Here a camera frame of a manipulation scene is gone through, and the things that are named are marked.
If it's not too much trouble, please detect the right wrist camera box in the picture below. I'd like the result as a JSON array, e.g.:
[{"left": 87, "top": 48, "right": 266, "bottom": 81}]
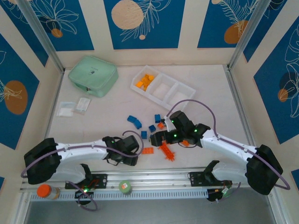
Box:
[{"left": 163, "top": 114, "right": 174, "bottom": 131}]

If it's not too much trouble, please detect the large clear gauze packet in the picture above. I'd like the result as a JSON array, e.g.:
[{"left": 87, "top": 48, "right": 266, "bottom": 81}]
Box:
[{"left": 57, "top": 101, "right": 77, "bottom": 118}]

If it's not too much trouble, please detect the white three-compartment tray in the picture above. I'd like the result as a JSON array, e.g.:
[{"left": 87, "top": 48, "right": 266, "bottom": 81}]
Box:
[{"left": 130, "top": 64, "right": 197, "bottom": 111}]

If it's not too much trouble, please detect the white slotted cable duct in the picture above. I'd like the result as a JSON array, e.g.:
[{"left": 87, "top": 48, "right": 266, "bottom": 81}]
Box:
[{"left": 30, "top": 188, "right": 209, "bottom": 202}]

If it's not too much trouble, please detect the small clear gauze packet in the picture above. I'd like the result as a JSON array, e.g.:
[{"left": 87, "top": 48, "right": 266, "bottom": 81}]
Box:
[{"left": 73, "top": 97, "right": 92, "bottom": 115}]

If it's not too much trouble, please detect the aluminium frame post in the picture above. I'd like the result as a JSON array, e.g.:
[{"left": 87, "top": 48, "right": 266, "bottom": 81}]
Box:
[
  {"left": 228, "top": 0, "right": 275, "bottom": 70},
  {"left": 17, "top": 0, "right": 65, "bottom": 73}
]

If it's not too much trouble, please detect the aluminium table side rail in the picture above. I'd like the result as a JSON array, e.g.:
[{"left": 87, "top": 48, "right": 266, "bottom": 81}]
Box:
[
  {"left": 44, "top": 70, "right": 65, "bottom": 140},
  {"left": 224, "top": 65, "right": 257, "bottom": 150}
]

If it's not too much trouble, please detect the green tape roll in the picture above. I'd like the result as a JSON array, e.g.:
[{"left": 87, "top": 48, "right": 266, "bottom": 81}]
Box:
[{"left": 118, "top": 180, "right": 133, "bottom": 195}]

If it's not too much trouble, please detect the black controller board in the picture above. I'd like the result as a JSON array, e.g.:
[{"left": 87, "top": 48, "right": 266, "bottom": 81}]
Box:
[
  {"left": 74, "top": 185, "right": 94, "bottom": 206},
  {"left": 207, "top": 188, "right": 232, "bottom": 203}
]

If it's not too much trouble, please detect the bottle with orange cap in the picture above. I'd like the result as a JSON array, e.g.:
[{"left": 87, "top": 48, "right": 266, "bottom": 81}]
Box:
[{"left": 36, "top": 183, "right": 61, "bottom": 200}]

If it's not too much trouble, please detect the mint green zipper pouch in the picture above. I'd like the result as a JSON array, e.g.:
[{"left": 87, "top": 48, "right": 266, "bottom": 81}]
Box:
[{"left": 67, "top": 55, "right": 119, "bottom": 98}]

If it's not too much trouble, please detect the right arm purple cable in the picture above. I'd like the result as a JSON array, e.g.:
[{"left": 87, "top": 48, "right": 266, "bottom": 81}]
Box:
[{"left": 167, "top": 99, "right": 291, "bottom": 203}]

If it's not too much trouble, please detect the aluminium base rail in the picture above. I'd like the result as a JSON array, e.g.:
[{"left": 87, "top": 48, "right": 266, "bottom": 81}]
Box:
[{"left": 20, "top": 166, "right": 274, "bottom": 191}]

